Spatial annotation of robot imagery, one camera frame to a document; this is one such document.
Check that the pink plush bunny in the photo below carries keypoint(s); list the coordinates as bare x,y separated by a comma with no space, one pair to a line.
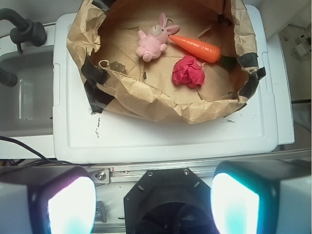
151,45

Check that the dark grey faucet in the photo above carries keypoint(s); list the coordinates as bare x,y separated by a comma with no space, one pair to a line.
25,30

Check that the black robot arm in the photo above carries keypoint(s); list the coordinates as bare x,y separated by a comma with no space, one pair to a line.
245,197

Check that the small dark rock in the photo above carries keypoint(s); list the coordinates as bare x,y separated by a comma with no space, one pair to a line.
118,67

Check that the brown paper bag basin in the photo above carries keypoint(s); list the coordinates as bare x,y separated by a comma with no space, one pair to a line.
98,38

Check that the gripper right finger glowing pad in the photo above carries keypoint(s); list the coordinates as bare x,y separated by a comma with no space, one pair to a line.
262,197

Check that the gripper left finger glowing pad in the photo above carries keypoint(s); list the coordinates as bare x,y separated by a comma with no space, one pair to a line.
46,200

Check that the aluminium frame rail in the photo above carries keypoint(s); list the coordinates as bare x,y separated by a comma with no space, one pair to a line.
164,198

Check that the crumpled red paper ball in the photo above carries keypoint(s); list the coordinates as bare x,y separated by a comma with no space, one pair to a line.
188,71

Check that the white plastic lid board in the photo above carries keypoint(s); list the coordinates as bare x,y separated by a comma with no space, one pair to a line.
81,136

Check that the orange plastic carrot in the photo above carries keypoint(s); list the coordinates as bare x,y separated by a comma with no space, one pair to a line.
205,51

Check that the white sink basin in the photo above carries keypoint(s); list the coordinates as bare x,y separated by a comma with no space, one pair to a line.
26,108

